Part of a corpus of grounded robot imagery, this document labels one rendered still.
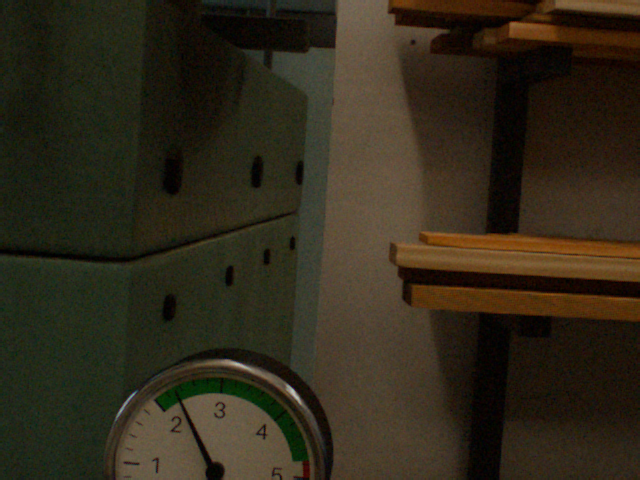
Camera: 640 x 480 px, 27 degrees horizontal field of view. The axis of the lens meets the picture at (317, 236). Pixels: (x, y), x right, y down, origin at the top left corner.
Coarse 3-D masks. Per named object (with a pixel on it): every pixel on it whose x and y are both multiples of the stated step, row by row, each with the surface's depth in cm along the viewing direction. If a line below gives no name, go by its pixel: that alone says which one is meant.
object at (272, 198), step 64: (0, 0) 43; (64, 0) 42; (128, 0) 42; (0, 64) 43; (64, 64) 43; (128, 64) 42; (192, 64) 51; (256, 64) 69; (0, 128) 43; (64, 128) 43; (128, 128) 42; (192, 128) 52; (256, 128) 71; (0, 192) 43; (64, 192) 43; (128, 192) 43; (192, 192) 53; (256, 192) 73; (64, 256) 43; (128, 256) 43
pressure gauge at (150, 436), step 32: (224, 352) 38; (256, 352) 39; (160, 384) 36; (192, 384) 36; (224, 384) 36; (256, 384) 36; (288, 384) 36; (128, 416) 36; (160, 416) 36; (192, 416) 36; (224, 416) 36; (256, 416) 36; (288, 416) 36; (320, 416) 37; (128, 448) 37; (160, 448) 36; (192, 448) 36; (224, 448) 36; (256, 448) 36; (288, 448) 36; (320, 448) 36
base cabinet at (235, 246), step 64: (0, 256) 43; (192, 256) 54; (256, 256) 75; (0, 320) 43; (64, 320) 43; (128, 320) 43; (192, 320) 55; (256, 320) 77; (0, 384) 43; (64, 384) 43; (128, 384) 43; (0, 448) 43; (64, 448) 43
